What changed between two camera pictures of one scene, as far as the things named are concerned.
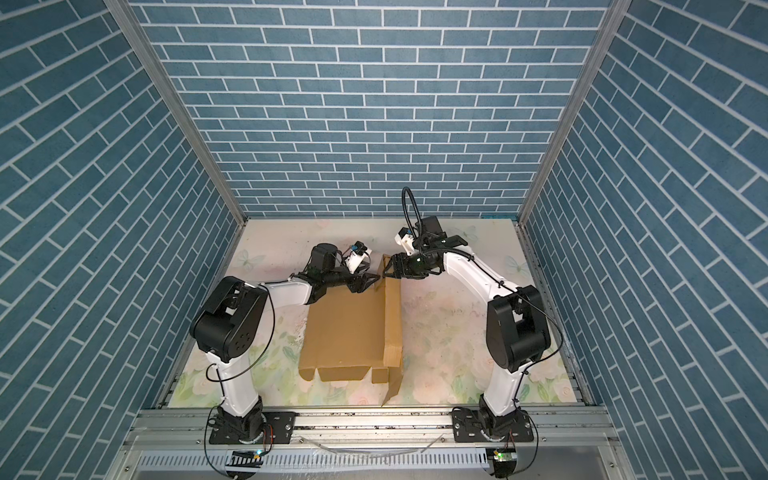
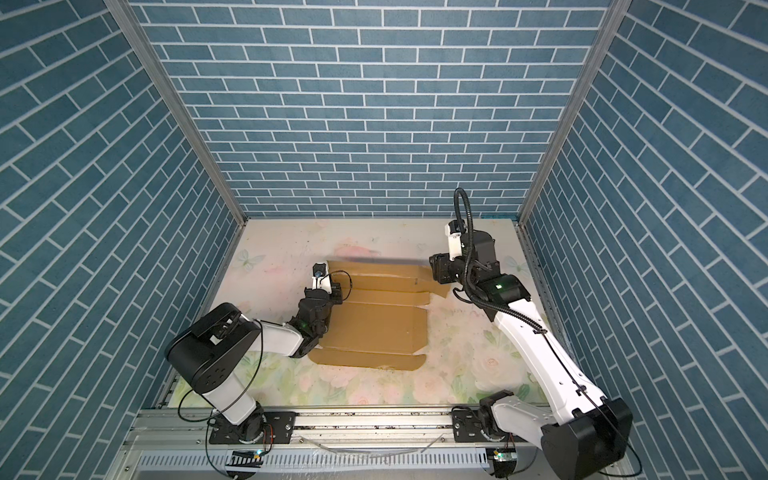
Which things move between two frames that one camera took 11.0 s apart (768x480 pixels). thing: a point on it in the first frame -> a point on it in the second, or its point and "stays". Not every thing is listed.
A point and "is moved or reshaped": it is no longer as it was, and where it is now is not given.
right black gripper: [401, 267] -> [439, 267]
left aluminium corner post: [142, 42] stays
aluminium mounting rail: [555, 429] stays
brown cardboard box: [348, 334] is moved or reshaped
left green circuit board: [245, 458] stays
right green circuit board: [505, 455] stays
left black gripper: [359, 284] -> [337, 299]
